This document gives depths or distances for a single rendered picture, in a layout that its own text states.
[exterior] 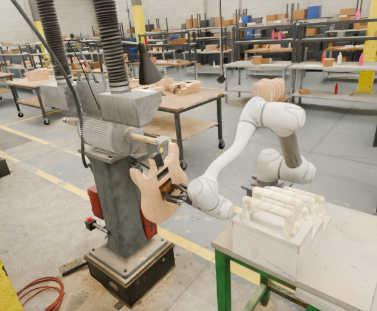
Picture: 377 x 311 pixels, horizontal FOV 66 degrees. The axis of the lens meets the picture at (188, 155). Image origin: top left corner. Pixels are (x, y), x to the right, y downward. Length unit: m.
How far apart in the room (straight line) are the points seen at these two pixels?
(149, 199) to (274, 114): 0.78
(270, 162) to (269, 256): 0.99
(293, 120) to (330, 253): 0.63
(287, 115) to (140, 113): 0.72
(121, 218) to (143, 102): 0.98
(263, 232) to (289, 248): 0.10
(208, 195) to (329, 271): 0.54
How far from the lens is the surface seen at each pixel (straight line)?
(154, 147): 1.94
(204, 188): 1.24
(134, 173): 1.44
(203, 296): 2.37
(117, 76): 1.52
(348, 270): 1.32
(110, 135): 1.70
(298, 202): 1.13
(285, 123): 1.53
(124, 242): 2.23
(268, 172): 2.09
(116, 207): 2.06
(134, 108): 1.41
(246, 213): 1.15
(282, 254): 1.17
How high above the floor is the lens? 1.82
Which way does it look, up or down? 24 degrees down
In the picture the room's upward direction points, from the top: 5 degrees counter-clockwise
